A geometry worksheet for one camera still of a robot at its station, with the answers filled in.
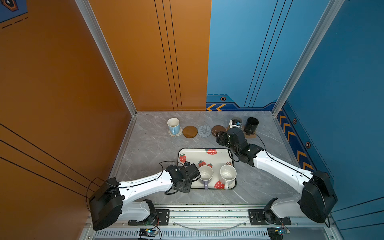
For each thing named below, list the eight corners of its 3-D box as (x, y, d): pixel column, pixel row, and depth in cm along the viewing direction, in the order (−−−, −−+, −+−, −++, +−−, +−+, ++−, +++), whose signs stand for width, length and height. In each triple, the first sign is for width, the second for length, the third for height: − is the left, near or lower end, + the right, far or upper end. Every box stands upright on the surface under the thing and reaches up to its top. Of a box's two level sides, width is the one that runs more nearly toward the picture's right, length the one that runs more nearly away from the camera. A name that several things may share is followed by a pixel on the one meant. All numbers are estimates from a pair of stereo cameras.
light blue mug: (167, 139, 105) (165, 130, 97) (169, 126, 113) (167, 117, 105) (179, 139, 105) (177, 130, 97) (180, 126, 113) (179, 117, 105)
